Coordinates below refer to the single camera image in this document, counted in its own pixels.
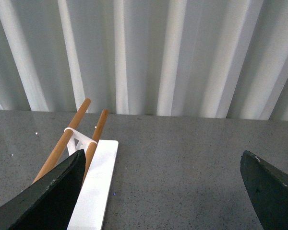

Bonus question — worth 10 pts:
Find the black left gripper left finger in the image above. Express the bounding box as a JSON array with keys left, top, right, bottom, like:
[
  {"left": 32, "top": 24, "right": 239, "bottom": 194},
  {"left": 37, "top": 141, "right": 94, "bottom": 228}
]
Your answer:
[{"left": 0, "top": 149, "right": 86, "bottom": 230}]

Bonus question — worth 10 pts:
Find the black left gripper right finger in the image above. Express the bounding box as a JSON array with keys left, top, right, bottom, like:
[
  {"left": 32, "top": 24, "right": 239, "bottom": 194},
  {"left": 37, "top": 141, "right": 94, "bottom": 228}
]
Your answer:
[{"left": 240, "top": 150, "right": 288, "bottom": 230}]

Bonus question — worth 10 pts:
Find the white rack base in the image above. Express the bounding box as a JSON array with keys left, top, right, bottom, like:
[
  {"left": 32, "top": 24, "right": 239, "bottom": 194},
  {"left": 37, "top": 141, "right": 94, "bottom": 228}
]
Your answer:
[{"left": 67, "top": 140, "right": 119, "bottom": 230}]

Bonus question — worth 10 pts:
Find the wooden rack rod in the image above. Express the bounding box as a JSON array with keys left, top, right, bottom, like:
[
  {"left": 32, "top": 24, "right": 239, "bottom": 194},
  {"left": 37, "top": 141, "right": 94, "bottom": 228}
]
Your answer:
[
  {"left": 33, "top": 98, "right": 91, "bottom": 183},
  {"left": 82, "top": 109, "right": 108, "bottom": 184}
]

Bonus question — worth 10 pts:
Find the white pleated curtain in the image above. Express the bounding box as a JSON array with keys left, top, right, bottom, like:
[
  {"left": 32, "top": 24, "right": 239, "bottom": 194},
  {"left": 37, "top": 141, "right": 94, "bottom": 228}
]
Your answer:
[{"left": 0, "top": 0, "right": 288, "bottom": 121}]

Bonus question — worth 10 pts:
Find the white rack bracket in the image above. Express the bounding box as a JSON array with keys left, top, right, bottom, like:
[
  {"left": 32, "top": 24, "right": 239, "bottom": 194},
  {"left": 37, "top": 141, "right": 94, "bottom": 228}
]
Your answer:
[{"left": 64, "top": 127, "right": 98, "bottom": 156}]

